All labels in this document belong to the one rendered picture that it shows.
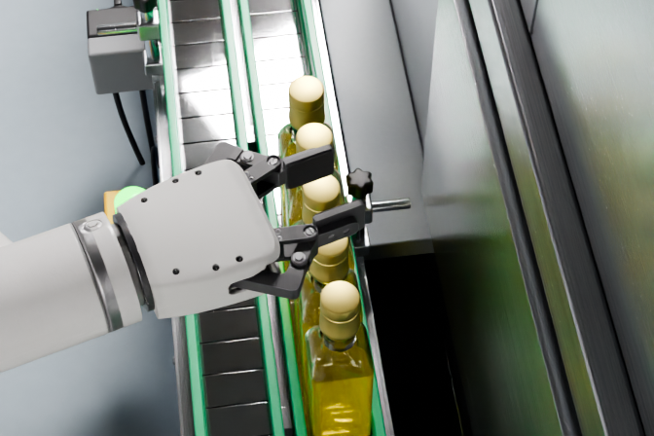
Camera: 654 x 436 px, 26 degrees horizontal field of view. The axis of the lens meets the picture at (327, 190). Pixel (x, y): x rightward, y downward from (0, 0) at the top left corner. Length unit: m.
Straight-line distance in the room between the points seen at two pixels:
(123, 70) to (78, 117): 0.26
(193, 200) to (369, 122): 0.66
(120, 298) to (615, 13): 0.39
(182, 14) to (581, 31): 0.93
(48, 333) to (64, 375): 0.85
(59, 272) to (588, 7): 0.40
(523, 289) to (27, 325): 0.35
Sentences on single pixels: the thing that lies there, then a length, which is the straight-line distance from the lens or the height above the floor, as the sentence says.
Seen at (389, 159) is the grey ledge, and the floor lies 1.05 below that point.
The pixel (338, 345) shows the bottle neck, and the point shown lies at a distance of 1.24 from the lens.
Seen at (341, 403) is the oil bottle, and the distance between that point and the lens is 1.31.
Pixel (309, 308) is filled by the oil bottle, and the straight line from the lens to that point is 1.28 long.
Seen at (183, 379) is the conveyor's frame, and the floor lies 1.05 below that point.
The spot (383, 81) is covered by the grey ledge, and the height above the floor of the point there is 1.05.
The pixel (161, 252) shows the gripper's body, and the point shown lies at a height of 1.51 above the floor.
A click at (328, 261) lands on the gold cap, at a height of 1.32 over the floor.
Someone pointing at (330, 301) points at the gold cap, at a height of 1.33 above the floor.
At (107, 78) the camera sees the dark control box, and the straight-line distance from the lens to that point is 1.85.
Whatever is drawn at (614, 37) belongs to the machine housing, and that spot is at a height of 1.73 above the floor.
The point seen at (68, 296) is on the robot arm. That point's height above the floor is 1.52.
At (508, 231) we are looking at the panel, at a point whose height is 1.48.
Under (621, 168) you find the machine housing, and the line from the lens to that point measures 0.87.
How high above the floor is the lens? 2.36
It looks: 54 degrees down
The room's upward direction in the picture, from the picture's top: straight up
